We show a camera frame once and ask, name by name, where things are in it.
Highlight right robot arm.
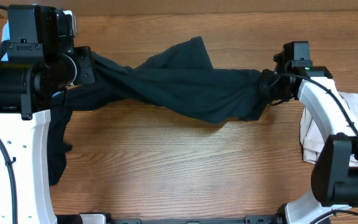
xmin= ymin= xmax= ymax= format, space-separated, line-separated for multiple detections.
xmin=245 ymin=41 xmax=358 ymax=223

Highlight folded white shirt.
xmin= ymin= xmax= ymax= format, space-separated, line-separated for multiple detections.
xmin=300 ymin=92 xmax=358 ymax=164

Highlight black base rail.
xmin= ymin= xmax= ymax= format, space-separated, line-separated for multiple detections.
xmin=54 ymin=213 xmax=288 ymax=224

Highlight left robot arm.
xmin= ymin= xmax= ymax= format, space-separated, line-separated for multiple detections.
xmin=0 ymin=5 xmax=96 ymax=223

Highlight black t-shirt white letters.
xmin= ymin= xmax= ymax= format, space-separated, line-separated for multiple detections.
xmin=51 ymin=37 xmax=268 ymax=124

